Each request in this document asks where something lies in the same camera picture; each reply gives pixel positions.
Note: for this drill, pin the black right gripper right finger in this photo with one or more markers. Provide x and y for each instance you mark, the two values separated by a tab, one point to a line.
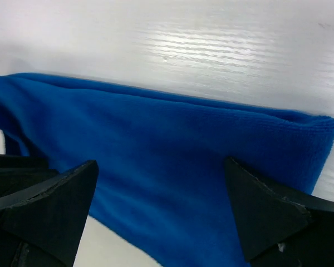
276	224

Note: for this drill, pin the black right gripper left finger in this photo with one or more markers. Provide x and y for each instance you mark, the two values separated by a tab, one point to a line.
42	225

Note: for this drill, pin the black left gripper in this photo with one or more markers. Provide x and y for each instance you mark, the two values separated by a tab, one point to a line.
20	172

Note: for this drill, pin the blue towel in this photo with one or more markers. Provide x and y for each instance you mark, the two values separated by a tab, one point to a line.
161	185

